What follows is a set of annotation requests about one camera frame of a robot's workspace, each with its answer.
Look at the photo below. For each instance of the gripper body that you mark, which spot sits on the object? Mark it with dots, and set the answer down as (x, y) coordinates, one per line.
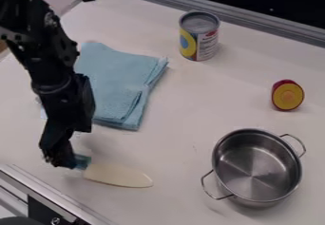
(65, 108)

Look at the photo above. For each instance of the cream toy knife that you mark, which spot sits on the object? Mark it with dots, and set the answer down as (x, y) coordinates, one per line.
(116, 175)

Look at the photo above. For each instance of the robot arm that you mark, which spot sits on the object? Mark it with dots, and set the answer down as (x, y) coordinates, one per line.
(38, 45)

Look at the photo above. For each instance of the blue cloth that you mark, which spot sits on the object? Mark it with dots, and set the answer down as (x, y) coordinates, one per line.
(118, 80)

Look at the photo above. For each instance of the can with colourful label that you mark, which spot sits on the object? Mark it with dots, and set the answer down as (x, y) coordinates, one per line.
(199, 37)

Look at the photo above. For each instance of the silver pot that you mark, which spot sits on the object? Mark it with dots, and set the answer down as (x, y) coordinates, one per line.
(254, 168)

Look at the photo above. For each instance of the red and yellow toy fruit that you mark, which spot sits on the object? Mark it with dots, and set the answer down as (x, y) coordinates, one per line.
(287, 95)

